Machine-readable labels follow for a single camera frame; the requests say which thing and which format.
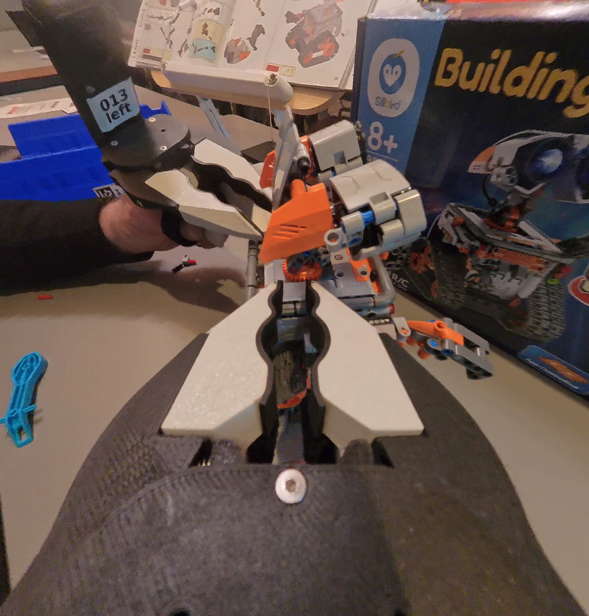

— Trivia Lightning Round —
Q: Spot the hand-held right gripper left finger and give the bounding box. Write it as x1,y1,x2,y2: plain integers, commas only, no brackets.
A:
160,281,282,441

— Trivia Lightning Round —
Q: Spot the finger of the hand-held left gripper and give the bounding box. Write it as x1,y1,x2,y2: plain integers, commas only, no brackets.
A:
144,168,265,240
191,138,274,228

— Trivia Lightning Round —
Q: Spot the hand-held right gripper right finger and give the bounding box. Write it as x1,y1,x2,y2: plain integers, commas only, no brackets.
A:
308,280,426,443

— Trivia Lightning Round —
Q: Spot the grey orange brick toy robot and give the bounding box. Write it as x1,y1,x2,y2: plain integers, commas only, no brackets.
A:
246,120,427,415

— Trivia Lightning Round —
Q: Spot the person's left forearm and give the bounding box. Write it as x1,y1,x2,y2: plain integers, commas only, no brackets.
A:
0,197,155,299

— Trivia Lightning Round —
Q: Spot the person's left hand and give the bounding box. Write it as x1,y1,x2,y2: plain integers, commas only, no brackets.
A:
99,195,213,253

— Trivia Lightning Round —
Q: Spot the small grey orange brick assembly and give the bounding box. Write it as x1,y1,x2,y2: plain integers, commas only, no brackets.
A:
393,317,495,381

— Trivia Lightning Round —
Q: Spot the blue plastic bin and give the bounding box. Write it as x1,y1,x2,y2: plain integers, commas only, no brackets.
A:
0,100,172,203

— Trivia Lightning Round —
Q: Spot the printed paper sheet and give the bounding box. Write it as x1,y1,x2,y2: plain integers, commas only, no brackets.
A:
0,96,78,121

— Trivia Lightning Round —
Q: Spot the white instruction booklet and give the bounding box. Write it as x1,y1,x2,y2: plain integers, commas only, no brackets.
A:
128,0,377,90

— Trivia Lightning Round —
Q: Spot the turquoise plastic brick tool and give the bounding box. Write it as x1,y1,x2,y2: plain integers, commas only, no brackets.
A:
0,352,48,448

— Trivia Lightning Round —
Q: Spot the dark blue robot kit box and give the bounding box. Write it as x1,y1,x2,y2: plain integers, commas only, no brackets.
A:
351,12,589,410

